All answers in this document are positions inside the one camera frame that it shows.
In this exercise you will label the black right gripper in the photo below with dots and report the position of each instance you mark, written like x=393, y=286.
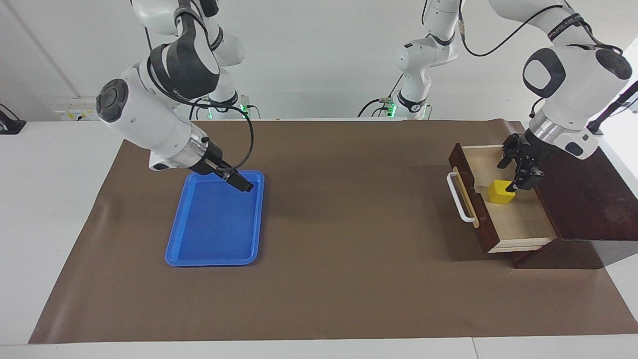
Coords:
x=212, y=159

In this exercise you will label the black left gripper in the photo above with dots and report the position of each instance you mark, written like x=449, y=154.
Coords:
x=523, y=149

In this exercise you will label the yellow cube block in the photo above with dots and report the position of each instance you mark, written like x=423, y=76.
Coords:
x=499, y=194

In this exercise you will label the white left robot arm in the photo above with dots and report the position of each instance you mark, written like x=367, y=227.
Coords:
x=573, y=80

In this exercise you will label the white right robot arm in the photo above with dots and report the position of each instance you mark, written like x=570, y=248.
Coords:
x=144, y=114

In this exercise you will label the blue plastic tray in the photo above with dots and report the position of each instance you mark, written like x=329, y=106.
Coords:
x=214, y=224

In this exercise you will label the dark brown wooden cabinet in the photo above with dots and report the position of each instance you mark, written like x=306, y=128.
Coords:
x=593, y=199

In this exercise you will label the black stand with angled pole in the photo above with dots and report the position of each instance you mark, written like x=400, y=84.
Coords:
x=618, y=104

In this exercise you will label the brown paper table mat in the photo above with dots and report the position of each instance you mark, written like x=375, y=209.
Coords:
x=349, y=249

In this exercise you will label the white wall outlet box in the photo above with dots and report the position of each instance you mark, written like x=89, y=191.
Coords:
x=75, y=109

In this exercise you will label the small black clamp mount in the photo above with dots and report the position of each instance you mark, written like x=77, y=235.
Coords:
x=10, y=125

